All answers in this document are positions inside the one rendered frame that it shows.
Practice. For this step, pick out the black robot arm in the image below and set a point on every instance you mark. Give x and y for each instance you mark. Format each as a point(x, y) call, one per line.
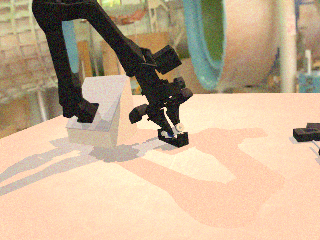
point(49, 15)

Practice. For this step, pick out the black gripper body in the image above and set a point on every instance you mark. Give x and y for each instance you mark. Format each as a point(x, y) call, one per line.
point(155, 105)

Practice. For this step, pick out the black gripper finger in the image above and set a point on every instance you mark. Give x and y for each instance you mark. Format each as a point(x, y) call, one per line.
point(160, 119)
point(173, 113)

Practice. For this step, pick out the small dark grey square piece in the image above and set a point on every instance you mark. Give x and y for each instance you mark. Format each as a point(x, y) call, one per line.
point(312, 125)

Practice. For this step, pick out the white battery with blue band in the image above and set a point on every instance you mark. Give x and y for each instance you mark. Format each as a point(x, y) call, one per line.
point(177, 129)

